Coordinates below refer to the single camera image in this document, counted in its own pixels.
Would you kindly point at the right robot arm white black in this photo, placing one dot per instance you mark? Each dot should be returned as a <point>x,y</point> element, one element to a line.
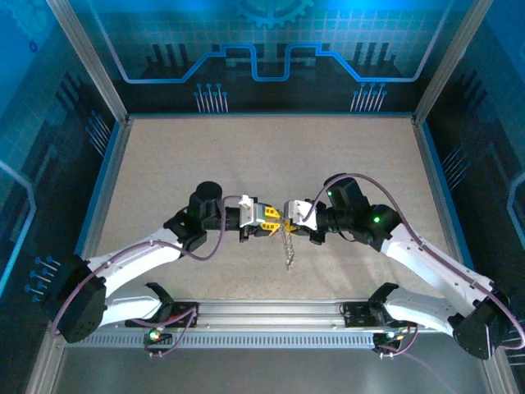
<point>430,262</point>

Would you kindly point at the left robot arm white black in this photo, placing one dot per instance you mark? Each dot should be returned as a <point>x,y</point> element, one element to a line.
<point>135,256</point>

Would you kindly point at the slotted metal strip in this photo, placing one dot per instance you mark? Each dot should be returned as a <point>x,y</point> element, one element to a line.
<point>266,340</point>

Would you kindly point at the small black LED module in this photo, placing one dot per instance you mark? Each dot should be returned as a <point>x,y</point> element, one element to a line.
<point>383,340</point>
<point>162,338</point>

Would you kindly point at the steel front panel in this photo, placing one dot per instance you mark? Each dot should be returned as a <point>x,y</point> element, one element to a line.
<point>266,373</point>

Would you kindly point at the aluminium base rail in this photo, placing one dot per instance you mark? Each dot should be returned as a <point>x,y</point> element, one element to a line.
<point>270,314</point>

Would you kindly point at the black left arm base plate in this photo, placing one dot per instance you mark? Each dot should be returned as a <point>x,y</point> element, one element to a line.
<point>184,307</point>

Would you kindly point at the aluminium back frame rail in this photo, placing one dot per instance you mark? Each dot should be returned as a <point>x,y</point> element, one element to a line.
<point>270,115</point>

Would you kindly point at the blue-edged side frame rail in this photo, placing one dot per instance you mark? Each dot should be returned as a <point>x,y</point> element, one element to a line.
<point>107,184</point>
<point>441,205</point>

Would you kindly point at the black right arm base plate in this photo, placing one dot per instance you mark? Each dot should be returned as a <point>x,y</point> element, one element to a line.
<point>357,316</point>

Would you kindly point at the aluminium frame post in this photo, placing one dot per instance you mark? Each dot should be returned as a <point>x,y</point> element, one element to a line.
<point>451,57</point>
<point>88,61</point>

